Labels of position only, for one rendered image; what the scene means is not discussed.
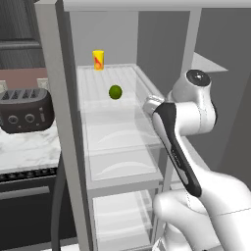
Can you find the black toaster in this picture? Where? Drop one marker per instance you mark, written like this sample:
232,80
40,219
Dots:
26,111

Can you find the clear fridge crisper drawer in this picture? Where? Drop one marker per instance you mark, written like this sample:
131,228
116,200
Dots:
121,163

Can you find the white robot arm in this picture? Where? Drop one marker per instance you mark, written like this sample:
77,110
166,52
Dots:
202,114

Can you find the green lime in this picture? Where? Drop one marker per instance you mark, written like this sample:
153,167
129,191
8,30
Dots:
115,92

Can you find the yellow can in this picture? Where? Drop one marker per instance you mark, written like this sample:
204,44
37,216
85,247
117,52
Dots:
98,60

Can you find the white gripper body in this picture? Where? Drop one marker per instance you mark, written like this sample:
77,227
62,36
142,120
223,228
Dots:
151,104

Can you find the black oven with knobs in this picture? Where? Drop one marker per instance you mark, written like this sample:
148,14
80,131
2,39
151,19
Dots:
23,215

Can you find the white freezer drawer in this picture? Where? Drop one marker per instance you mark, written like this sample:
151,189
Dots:
121,215

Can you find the grey fridge body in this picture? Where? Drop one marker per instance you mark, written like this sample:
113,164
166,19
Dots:
65,98

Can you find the white wall socket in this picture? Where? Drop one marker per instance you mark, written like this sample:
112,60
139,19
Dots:
2,86
42,83

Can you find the clear glass fridge shelf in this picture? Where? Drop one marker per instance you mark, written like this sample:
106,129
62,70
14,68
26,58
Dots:
108,111

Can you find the dark grey fridge door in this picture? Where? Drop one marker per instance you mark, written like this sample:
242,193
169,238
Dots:
228,42

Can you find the white fridge door shelf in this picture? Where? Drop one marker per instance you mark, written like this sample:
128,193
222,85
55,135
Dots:
206,63

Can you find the dark grey wall cupboard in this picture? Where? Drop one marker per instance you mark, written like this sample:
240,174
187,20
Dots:
19,32

